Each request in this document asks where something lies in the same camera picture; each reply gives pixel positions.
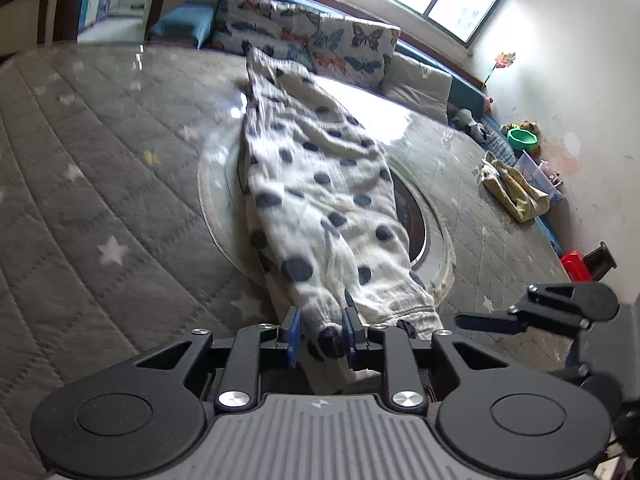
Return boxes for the white navy polka dot pants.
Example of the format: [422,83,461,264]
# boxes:
[243,49,442,393]

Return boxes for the red plastic stool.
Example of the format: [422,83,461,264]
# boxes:
[560,250,592,283]

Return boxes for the yellow green cloth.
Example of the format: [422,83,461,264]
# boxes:
[480,152,551,223]

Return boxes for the clear plastic storage box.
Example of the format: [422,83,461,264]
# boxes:
[515,152,565,204]

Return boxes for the green plastic bowl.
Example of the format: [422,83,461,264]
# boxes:
[506,128,539,152]

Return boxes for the grey plush toy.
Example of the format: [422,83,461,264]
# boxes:
[447,104,487,145]

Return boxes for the grey quilted star table cover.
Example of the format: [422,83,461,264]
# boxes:
[1,44,567,479]

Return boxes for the teal sofa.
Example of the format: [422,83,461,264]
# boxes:
[219,0,566,256]

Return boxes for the colourful pinwheel toy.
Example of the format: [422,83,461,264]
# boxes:
[482,52,516,88]

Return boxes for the grey plain cushion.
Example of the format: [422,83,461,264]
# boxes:
[380,52,452,124]

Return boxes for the butterfly print cushion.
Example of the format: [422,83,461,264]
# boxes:
[212,0,400,90]

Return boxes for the blue pillow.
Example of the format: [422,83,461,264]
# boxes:
[148,1,215,50]

